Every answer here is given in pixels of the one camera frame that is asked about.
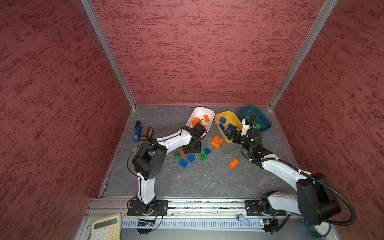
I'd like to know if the orange lego brick pair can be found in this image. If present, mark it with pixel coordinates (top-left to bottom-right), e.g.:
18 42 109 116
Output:
211 141 221 149
214 136 224 145

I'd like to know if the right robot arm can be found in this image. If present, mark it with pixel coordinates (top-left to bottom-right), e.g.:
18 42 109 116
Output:
228 129 342 225

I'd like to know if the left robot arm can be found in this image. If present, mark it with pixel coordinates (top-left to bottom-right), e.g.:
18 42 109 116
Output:
132 123 209 215

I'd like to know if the white plastic bin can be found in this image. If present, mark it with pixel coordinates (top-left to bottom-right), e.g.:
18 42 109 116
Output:
186 107 216 137

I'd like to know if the teal plastic bin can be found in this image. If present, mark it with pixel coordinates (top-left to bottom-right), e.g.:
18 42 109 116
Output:
238 106 272 133

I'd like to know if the yellow plastic bin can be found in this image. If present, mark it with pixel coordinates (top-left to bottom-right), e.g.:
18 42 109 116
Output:
215 111 243 144

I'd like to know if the plaid fabric case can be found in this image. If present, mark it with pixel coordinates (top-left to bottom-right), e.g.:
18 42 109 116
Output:
141 127 154 142

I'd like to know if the small blue cylinder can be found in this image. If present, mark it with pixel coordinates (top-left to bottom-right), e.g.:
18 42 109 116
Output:
237 214 250 227

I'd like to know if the green alarm clock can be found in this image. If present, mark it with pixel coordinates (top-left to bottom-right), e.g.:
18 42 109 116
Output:
304 221 331 238

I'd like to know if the beige calculator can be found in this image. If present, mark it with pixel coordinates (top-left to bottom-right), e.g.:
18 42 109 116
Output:
90 213 122 240

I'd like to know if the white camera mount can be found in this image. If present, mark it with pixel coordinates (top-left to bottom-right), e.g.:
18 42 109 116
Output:
241 119 250 136

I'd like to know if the black corrugated cable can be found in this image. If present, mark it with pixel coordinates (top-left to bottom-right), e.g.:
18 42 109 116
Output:
248 112 357 226

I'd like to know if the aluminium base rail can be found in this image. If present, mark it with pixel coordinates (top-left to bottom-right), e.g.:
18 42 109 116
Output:
75 197 314 240

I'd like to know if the aluminium corner post right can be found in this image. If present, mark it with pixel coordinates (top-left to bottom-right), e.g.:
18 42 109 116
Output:
269 0 338 111

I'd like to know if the aluminium corner post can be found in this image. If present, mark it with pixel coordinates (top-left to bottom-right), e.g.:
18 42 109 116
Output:
81 0 137 110
269 0 338 111

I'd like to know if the aluminium corner post left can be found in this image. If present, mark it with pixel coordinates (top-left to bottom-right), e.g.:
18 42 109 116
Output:
81 0 137 110

